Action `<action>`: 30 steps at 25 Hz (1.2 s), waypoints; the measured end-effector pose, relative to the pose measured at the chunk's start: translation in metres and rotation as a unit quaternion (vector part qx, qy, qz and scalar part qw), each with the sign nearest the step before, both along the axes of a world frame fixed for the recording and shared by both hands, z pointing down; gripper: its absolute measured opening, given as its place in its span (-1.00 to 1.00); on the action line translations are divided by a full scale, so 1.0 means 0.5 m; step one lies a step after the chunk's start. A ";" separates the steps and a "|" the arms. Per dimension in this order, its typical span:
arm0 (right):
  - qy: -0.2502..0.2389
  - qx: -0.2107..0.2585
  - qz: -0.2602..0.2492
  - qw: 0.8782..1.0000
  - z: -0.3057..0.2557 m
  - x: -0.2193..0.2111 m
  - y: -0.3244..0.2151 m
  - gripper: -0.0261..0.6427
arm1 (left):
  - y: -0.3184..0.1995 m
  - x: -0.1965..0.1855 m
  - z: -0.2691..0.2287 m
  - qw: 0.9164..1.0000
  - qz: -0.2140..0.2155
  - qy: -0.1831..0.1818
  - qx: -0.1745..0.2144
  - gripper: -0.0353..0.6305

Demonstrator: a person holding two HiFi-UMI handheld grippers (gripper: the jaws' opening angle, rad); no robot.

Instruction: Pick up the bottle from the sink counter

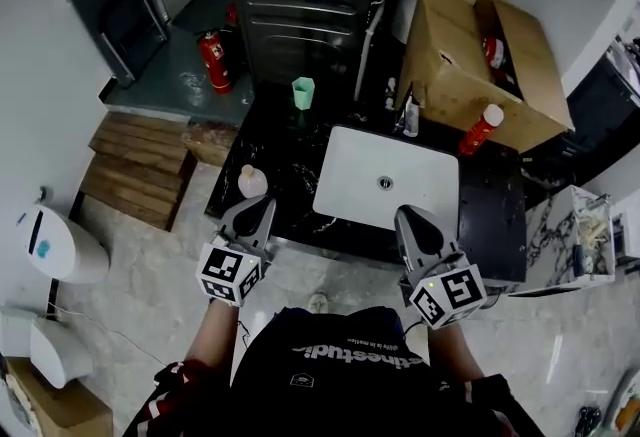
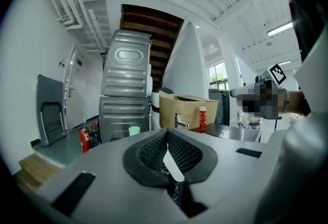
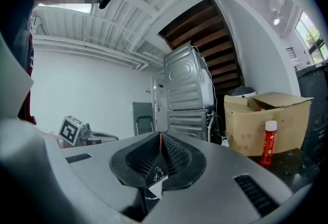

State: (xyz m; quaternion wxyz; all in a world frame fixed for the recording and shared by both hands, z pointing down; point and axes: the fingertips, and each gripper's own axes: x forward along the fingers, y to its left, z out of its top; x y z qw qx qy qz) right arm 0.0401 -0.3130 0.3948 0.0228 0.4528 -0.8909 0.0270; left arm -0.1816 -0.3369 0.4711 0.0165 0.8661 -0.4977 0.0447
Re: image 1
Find white square sink basin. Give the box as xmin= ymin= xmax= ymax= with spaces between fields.
xmin=312 ymin=125 xmax=461 ymax=233

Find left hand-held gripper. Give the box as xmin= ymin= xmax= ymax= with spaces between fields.
xmin=195 ymin=197 xmax=277 ymax=309

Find person's left forearm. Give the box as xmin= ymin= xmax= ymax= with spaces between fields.
xmin=183 ymin=297 xmax=247 ymax=372

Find small cardboard box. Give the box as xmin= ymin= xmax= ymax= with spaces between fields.
xmin=0 ymin=357 xmax=116 ymax=437

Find large cardboard box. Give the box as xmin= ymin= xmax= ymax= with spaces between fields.
xmin=396 ymin=0 xmax=576 ymax=155

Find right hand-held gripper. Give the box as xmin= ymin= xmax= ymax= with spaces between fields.
xmin=393 ymin=204 xmax=489 ymax=331

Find large red fire extinguisher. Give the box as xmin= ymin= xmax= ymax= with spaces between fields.
xmin=197 ymin=28 xmax=236 ymax=96

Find red bottle with white cap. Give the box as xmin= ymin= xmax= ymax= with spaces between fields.
xmin=457 ymin=103 xmax=505 ymax=157

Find red can with white label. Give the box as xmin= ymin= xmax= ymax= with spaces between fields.
xmin=481 ymin=35 xmax=517 ymax=85

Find black cabinet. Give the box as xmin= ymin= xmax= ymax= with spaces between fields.
xmin=518 ymin=38 xmax=640 ymax=192

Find white drain pipe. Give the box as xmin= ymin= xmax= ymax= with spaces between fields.
xmin=352 ymin=0 xmax=387 ymax=102

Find person's red striped jacket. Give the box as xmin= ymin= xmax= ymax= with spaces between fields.
xmin=122 ymin=358 xmax=546 ymax=437

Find black marble sink counter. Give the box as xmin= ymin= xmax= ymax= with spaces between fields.
xmin=204 ymin=87 xmax=529 ymax=284

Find green plastic cup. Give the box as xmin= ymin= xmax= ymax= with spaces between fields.
xmin=291 ymin=76 xmax=316 ymax=113

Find dark grey stacked appliance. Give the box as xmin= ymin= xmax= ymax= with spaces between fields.
xmin=225 ymin=0 xmax=387 ymax=92

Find person's black shirt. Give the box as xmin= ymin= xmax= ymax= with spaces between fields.
xmin=228 ymin=306 xmax=501 ymax=437

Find wooden steps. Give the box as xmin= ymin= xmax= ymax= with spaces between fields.
xmin=79 ymin=111 xmax=199 ymax=233

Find person's right forearm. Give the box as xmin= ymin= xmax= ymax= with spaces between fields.
xmin=428 ymin=319 xmax=482 ymax=387

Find white box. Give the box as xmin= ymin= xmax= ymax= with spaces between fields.
xmin=611 ymin=192 xmax=640 ymax=272

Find dark grey panel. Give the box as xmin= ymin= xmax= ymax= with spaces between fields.
xmin=61 ymin=0 xmax=169 ymax=89

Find white marble cabinet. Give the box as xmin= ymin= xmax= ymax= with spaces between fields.
xmin=506 ymin=184 xmax=618 ymax=297

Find pink round bottle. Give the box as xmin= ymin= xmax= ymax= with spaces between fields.
xmin=237 ymin=164 xmax=269 ymax=199

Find chrome faucet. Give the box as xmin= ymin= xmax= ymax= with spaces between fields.
xmin=393 ymin=82 xmax=422 ymax=139

